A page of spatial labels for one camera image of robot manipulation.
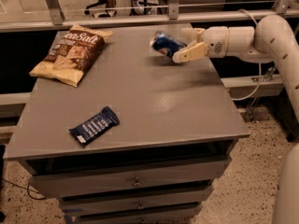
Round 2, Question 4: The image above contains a top grey drawer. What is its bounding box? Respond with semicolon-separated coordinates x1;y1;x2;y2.
30;155;231;198

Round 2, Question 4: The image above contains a black office chair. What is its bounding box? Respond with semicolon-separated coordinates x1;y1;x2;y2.
83;0;118;19

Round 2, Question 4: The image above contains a metal railing frame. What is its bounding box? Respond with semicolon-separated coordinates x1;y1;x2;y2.
0;0;299;33

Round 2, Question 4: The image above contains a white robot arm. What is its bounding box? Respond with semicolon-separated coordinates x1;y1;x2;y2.
173;15;299;224

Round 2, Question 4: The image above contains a blue pepsi can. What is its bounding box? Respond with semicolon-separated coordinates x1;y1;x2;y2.
149;31;187;58

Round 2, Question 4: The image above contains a grey drawer cabinet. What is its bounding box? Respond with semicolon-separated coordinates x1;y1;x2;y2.
4;22;251;224

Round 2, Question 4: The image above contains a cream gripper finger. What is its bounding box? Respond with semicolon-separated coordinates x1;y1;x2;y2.
172;41;208;63
181;28;205;43

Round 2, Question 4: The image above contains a bottom grey drawer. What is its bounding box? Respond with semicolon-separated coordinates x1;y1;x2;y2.
64;203;202;224

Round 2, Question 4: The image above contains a sea salt chips bag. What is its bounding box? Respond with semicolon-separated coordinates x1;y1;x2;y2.
29;24;113;87

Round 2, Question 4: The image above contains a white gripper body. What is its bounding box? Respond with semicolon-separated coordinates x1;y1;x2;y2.
204;26;229;58

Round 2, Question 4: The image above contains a grey drawer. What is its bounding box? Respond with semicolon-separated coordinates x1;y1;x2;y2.
64;203;202;224
59;183;213;216
30;155;231;198

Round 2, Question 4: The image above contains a white cable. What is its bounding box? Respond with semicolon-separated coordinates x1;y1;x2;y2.
232;8;264;102

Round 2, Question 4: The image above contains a middle grey drawer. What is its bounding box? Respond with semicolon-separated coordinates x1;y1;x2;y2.
59;183;213;216

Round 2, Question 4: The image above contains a black floor cable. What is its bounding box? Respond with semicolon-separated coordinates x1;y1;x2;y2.
1;177;47;201

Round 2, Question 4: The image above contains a dark blue snack bar wrapper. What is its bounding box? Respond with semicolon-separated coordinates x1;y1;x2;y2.
69;106;120;147

